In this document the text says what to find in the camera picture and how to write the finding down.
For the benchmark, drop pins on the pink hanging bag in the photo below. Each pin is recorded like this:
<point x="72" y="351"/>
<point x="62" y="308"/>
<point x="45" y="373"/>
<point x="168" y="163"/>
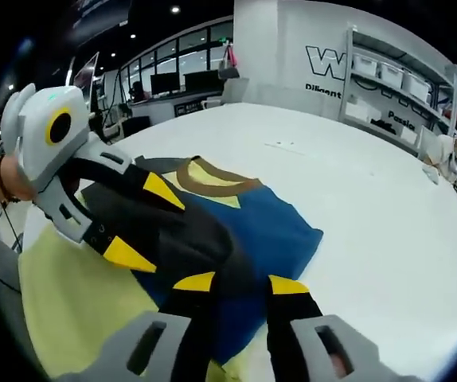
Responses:
<point x="229" y="63"/>

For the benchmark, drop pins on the white storage bin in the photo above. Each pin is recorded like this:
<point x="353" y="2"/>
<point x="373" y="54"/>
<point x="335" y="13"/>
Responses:
<point x="390" y="75"/>
<point x="416" y="86"/>
<point x="364" y="63"/>

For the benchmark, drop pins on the large framed display panel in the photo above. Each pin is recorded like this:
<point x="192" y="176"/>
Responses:
<point x="85" y="77"/>

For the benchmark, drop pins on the person's left hand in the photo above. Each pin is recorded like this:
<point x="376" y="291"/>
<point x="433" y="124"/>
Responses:
<point x="17" y="179"/>

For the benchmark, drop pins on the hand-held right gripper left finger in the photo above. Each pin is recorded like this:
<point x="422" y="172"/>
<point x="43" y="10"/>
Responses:
<point x="188" y="318"/>

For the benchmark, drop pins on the person's grey clothing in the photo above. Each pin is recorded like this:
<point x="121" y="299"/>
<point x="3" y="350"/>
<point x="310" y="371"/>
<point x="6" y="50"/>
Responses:
<point x="1" y="262"/>

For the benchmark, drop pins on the grey chair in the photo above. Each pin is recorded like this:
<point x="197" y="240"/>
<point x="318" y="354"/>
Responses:
<point x="235" y="90"/>

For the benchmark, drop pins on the white office chair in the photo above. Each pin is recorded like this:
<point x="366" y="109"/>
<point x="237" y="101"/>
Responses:
<point x="211" y="102"/>

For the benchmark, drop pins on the dark hanging banner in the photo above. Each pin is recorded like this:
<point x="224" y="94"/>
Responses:
<point x="99" y="14"/>

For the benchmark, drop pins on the black computer monitor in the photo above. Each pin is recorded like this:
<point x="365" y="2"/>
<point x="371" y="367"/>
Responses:
<point x="200" y="81"/>
<point x="165" y="83"/>

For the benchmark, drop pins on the yellow and blue garment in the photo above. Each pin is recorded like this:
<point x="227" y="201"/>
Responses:
<point x="260" y="231"/>

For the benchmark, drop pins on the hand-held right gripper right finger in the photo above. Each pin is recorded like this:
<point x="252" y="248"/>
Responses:
<point x="292" y="310"/>

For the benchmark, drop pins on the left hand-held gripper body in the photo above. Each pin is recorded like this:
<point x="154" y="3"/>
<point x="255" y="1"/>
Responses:
<point x="37" y="131"/>

